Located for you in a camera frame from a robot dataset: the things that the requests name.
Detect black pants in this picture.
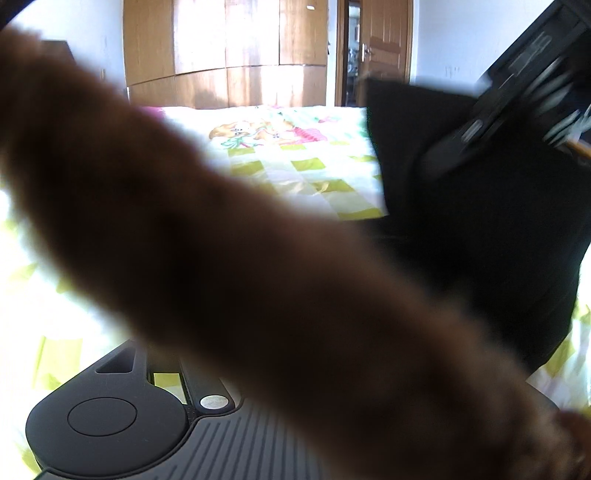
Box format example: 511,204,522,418
367,79,590,372

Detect wooden door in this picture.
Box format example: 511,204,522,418
335,0,415,106

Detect colourful checkered bed quilt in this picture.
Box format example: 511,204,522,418
0,104,591,476

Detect wooden wardrobe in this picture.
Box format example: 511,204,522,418
123,1,328,109

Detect dark wooden headboard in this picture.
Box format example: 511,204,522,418
41,40,76,64

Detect brown fuzzy strap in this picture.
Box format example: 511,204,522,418
0,25,591,480

